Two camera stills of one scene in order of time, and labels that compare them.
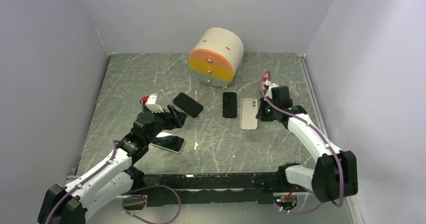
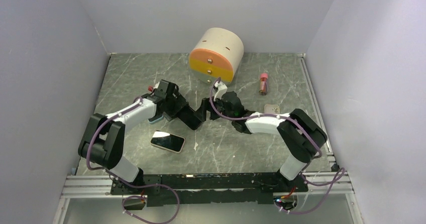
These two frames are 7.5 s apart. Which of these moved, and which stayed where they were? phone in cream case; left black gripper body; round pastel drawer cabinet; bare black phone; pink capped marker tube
Moved: bare black phone; left black gripper body
Stayed: round pastel drawer cabinet; phone in cream case; pink capped marker tube
